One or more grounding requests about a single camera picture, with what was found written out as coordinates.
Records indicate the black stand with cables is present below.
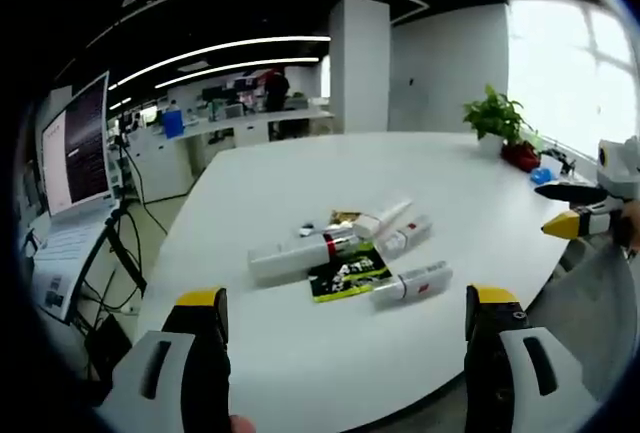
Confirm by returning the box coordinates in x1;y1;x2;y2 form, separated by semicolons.
74;132;169;384

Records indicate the red object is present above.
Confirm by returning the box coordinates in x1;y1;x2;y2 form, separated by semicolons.
500;140;542;172

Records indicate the green black sachet packet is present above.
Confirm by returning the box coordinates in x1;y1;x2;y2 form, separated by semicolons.
307;242;392;304

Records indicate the white red-label skincare bottle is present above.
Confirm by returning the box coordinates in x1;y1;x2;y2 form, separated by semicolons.
369;260;454;307

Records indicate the laptop computer screen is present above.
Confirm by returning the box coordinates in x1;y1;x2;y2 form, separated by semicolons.
38;71;120;227

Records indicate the large white silver-capped skincare bottle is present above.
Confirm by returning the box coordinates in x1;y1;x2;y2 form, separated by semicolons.
247;231;362;285

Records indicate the green potted plant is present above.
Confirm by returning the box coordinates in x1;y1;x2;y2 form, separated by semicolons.
462;83;539;155

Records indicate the long white counter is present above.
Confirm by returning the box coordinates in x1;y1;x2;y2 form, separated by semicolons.
127;97;336;204

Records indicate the blue box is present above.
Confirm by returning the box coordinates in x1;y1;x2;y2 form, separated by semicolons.
161;107;187;140

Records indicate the gold sachet packet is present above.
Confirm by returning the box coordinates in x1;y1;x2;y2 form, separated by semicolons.
328;208;364;228

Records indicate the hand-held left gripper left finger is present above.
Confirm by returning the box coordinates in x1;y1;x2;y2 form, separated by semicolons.
94;286;232;433

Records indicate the printed paper sheet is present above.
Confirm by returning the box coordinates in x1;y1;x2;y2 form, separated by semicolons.
28;217;110;323

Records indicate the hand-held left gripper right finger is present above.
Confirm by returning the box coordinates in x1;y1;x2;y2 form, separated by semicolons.
463;283;601;433

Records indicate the white skincare tube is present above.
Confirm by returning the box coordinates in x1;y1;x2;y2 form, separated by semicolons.
352;198;414;239

